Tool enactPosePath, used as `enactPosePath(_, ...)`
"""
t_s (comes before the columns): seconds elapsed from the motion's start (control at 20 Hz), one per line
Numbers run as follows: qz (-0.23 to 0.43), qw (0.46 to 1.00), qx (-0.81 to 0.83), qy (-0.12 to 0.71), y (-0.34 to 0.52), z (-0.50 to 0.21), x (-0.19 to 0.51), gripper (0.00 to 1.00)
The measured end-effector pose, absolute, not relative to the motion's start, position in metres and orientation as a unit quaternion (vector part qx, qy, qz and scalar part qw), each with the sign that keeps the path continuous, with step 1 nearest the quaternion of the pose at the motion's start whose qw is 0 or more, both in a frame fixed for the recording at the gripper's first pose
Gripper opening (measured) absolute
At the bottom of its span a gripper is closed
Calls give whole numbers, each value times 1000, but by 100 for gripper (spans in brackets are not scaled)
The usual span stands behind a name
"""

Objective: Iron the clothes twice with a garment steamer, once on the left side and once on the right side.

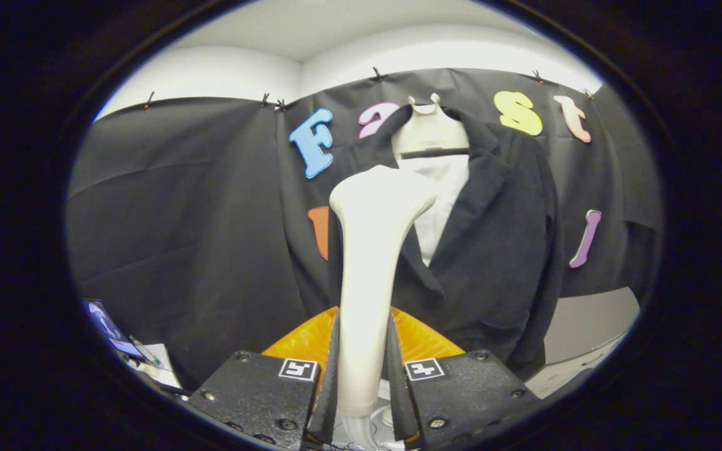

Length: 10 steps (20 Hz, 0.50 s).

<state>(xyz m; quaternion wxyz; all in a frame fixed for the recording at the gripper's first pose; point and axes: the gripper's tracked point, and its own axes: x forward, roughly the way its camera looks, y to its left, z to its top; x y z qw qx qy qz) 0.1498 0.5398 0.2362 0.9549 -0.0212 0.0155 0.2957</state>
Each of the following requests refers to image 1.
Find black backdrop cloth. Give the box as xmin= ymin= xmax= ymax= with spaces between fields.
xmin=65 ymin=68 xmax=662 ymax=392

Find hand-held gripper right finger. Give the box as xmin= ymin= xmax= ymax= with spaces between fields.
xmin=388 ymin=307 xmax=540 ymax=448

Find white shirt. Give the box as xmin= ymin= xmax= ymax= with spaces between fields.
xmin=397 ymin=153 xmax=470 ymax=267

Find white mannequin hanger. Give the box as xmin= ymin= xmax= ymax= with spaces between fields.
xmin=391 ymin=94 xmax=470 ymax=157

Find grey cabinet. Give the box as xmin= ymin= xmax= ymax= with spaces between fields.
xmin=524 ymin=287 xmax=641 ymax=400

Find white papers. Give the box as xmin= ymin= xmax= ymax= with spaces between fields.
xmin=129 ymin=341 xmax=183 ymax=390

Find black blazer jacket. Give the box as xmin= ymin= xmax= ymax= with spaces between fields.
xmin=327 ymin=105 xmax=565 ymax=380

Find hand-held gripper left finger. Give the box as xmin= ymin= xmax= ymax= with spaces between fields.
xmin=187 ymin=306 xmax=341 ymax=451

